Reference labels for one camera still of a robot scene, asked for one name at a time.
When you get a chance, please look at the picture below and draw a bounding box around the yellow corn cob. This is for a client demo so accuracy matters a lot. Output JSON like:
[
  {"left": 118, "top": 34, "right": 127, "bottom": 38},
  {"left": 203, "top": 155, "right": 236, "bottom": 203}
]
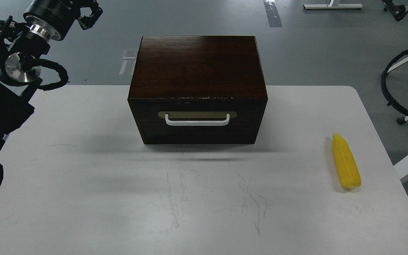
[{"left": 332, "top": 132, "right": 362, "bottom": 189}]

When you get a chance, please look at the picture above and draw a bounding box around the white desk leg base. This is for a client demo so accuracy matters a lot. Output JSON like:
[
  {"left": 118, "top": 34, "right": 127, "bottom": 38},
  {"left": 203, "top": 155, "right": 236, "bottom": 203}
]
[{"left": 303, "top": 0, "right": 363, "bottom": 10}]

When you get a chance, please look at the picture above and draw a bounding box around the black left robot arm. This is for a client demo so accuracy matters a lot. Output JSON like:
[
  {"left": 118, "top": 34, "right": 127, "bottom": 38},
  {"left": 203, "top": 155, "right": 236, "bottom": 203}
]
[{"left": 0, "top": 0, "right": 103, "bottom": 187}]

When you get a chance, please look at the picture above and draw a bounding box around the black corrugated cable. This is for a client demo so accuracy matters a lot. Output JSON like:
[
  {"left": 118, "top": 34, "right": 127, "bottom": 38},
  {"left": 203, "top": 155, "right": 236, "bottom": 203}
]
[{"left": 381, "top": 44, "right": 408, "bottom": 126}]

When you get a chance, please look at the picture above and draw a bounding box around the white floor tape mark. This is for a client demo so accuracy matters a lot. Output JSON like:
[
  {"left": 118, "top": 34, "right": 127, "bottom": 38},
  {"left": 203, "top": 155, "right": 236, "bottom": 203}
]
[{"left": 119, "top": 49, "right": 138, "bottom": 75}]

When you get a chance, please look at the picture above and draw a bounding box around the grey floor tape strip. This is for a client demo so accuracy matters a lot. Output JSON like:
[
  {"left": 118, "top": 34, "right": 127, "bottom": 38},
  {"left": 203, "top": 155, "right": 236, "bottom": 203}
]
[{"left": 263, "top": 0, "right": 282, "bottom": 28}]

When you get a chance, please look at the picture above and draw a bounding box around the wooden drawer with white handle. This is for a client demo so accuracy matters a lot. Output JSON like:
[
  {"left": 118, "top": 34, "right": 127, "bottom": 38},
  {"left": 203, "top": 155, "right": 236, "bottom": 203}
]
[{"left": 130, "top": 100, "right": 266, "bottom": 144}]

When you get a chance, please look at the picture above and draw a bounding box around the dark wooden drawer cabinet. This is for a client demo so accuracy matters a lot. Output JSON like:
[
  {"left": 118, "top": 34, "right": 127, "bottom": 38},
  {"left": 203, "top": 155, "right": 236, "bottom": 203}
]
[{"left": 127, "top": 35, "right": 268, "bottom": 145}]

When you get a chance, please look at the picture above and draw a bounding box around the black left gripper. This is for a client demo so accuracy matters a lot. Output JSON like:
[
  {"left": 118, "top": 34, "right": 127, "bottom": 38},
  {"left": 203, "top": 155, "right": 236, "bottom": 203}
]
[{"left": 78, "top": 0, "right": 103, "bottom": 30}]

